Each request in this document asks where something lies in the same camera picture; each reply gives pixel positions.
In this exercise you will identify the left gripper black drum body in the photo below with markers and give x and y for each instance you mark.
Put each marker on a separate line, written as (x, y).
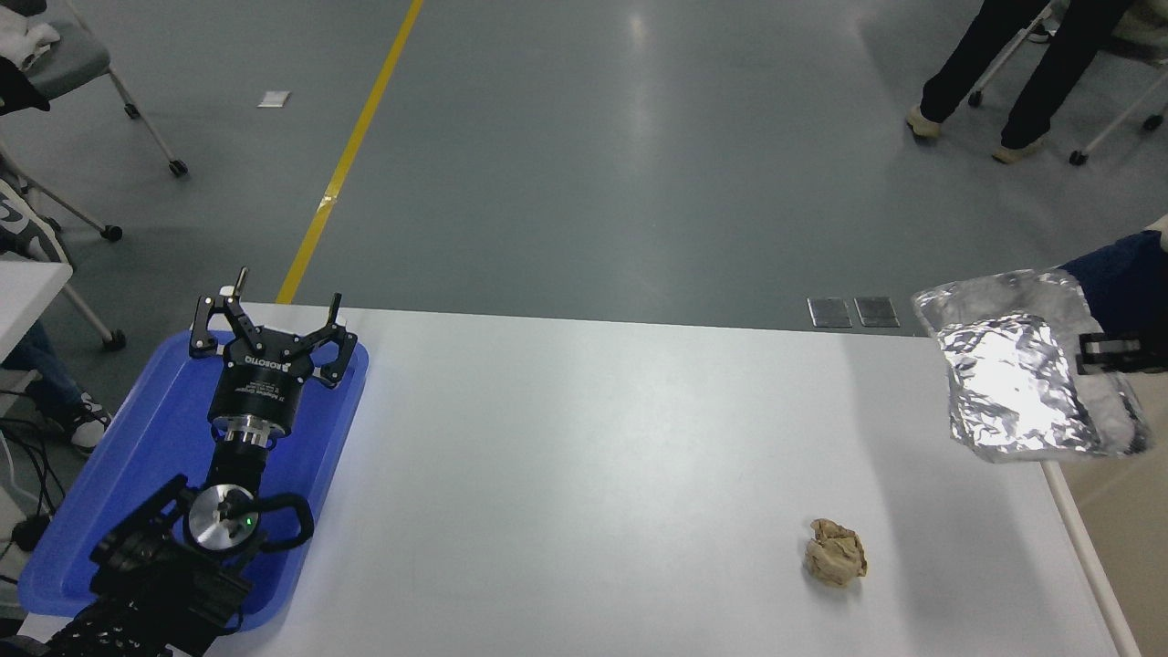
(257, 394)

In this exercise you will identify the silver foil tray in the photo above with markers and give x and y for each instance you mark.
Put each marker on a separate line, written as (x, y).
(1013, 383)

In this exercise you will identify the grey metal floor plate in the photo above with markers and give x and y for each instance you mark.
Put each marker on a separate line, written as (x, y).
(830, 312)
(876, 311)

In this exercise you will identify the blue plastic tray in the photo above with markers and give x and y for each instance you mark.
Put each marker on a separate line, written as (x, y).
(146, 447)

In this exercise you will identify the white side table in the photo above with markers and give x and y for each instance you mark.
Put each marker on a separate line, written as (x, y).
(23, 297)

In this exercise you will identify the black power adapter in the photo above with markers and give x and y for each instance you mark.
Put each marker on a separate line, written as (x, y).
(30, 532)

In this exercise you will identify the grey wheeled chair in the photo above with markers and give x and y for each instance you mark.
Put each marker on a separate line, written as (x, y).
(68, 59)

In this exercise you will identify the crumpled tan paper ball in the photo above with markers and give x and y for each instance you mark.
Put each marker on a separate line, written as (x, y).
(835, 552)

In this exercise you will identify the white cloth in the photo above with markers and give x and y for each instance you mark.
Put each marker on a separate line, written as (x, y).
(27, 41)

